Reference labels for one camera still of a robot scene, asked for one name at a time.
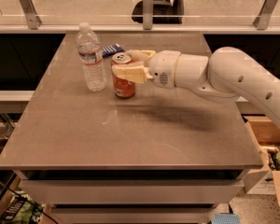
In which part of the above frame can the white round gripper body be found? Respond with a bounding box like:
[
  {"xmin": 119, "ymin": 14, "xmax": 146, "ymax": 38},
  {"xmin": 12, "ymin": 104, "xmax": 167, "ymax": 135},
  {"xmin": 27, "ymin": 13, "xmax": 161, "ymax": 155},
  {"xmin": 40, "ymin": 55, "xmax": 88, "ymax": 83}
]
[{"xmin": 148, "ymin": 50, "xmax": 181, "ymax": 89}]

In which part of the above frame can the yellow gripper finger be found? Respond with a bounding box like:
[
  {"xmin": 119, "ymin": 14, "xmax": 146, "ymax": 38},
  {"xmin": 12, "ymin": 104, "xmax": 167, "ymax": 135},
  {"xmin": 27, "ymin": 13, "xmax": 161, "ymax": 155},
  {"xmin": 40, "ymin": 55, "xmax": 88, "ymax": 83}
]
[
  {"xmin": 112, "ymin": 65, "xmax": 153, "ymax": 84},
  {"xmin": 127, "ymin": 49, "xmax": 156, "ymax": 66}
]

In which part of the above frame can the orange soda can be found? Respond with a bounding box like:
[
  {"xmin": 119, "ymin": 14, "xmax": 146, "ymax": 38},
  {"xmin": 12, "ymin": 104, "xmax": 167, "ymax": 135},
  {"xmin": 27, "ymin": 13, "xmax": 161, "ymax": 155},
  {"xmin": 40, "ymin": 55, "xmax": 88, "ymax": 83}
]
[{"xmin": 111, "ymin": 52, "xmax": 135, "ymax": 98}]

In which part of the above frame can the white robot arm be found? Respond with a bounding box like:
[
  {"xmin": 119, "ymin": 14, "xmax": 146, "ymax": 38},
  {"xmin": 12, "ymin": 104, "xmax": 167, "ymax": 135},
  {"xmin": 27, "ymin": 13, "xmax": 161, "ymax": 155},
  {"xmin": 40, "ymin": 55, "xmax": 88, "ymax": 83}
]
[{"xmin": 112, "ymin": 47, "xmax": 280, "ymax": 129}]

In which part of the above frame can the clear plastic water bottle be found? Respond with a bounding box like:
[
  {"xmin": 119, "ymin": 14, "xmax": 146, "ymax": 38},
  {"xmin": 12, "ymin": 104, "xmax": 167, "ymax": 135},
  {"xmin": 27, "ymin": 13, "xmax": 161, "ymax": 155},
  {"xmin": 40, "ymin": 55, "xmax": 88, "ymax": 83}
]
[{"xmin": 76, "ymin": 22, "xmax": 106, "ymax": 91}]

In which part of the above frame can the blue snack bar wrapper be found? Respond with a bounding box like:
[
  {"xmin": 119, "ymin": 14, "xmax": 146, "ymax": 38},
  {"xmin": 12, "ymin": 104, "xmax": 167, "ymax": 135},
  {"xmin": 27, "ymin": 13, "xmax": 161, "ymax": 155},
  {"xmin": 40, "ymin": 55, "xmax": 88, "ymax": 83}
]
[{"xmin": 102, "ymin": 44, "xmax": 124, "ymax": 59}]

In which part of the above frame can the black office chair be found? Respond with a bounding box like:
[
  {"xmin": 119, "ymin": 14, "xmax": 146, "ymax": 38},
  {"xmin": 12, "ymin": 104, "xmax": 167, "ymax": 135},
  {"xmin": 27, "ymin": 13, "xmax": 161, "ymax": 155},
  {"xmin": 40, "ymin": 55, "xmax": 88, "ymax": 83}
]
[{"xmin": 131, "ymin": 0, "xmax": 189, "ymax": 25}]

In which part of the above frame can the glass railing panel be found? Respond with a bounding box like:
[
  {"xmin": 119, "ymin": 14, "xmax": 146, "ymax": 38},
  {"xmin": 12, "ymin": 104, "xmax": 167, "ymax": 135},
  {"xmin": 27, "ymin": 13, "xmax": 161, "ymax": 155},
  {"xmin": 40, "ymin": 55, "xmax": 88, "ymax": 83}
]
[{"xmin": 0, "ymin": 0, "xmax": 280, "ymax": 26}]

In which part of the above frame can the upper white drawer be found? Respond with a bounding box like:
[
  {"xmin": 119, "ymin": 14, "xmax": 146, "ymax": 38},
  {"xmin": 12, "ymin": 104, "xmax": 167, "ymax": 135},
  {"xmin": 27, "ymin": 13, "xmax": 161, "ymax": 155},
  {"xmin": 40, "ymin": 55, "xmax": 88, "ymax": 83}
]
[{"xmin": 20, "ymin": 180, "xmax": 244, "ymax": 204}]

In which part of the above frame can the white drawer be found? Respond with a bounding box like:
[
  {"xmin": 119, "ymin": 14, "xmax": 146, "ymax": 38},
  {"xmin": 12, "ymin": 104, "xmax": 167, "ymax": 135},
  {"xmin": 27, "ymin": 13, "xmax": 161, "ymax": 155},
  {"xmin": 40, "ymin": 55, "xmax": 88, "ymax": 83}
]
[
  {"xmin": 20, "ymin": 180, "xmax": 244, "ymax": 204},
  {"xmin": 51, "ymin": 207, "xmax": 217, "ymax": 224}
]

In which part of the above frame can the cardboard box with snacks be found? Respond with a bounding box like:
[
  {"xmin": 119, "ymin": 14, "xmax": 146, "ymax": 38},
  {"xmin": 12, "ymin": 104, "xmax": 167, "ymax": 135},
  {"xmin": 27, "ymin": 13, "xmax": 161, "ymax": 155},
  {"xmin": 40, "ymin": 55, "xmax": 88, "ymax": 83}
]
[{"xmin": 244, "ymin": 116, "xmax": 280, "ymax": 206}]

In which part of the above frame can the lower white drawer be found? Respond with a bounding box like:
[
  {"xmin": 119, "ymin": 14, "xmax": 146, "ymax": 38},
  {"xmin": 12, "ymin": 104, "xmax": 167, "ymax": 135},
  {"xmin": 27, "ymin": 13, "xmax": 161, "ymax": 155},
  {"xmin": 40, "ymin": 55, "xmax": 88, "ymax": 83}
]
[{"xmin": 51, "ymin": 207, "xmax": 217, "ymax": 224}]

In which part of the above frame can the blue perforated object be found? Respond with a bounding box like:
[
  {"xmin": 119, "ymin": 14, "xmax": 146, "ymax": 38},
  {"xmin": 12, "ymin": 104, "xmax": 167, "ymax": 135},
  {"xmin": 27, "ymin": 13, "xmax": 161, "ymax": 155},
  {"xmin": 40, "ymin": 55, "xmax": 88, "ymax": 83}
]
[{"xmin": 211, "ymin": 214, "xmax": 241, "ymax": 224}]

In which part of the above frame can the green chip bag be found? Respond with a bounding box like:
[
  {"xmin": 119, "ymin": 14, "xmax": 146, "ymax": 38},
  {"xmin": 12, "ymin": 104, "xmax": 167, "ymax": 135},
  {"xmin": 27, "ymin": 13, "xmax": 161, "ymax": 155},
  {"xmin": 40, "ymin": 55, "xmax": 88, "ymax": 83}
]
[{"xmin": 0, "ymin": 191, "xmax": 45, "ymax": 224}]

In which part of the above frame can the middle metal railing bracket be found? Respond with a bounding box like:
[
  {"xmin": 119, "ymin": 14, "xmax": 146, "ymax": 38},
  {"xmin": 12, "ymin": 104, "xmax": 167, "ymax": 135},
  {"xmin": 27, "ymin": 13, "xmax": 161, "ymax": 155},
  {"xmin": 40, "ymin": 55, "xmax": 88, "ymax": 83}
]
[{"xmin": 143, "ymin": 0, "xmax": 153, "ymax": 30}]

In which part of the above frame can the metal railing bracket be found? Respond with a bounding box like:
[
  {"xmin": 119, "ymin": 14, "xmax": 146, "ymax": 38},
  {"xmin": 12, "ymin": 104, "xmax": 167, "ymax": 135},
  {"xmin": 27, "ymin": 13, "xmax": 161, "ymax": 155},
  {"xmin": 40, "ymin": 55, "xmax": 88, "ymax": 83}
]
[
  {"xmin": 253, "ymin": 0, "xmax": 278, "ymax": 30},
  {"xmin": 19, "ymin": 0, "xmax": 42, "ymax": 30},
  {"xmin": 143, "ymin": 0, "xmax": 153, "ymax": 30}
]

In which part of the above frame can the right metal railing bracket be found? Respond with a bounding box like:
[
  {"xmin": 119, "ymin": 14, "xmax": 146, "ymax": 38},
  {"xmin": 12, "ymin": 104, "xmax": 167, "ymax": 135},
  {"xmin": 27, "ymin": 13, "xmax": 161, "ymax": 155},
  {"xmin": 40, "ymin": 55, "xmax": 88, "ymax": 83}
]
[{"xmin": 253, "ymin": 0, "xmax": 278, "ymax": 30}]

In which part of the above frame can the left metal railing bracket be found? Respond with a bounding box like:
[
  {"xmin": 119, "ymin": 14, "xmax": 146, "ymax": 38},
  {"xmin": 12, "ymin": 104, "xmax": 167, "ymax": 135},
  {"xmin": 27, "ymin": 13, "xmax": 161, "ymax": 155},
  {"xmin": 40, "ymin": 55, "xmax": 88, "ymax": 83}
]
[{"xmin": 19, "ymin": 0, "xmax": 42, "ymax": 30}]

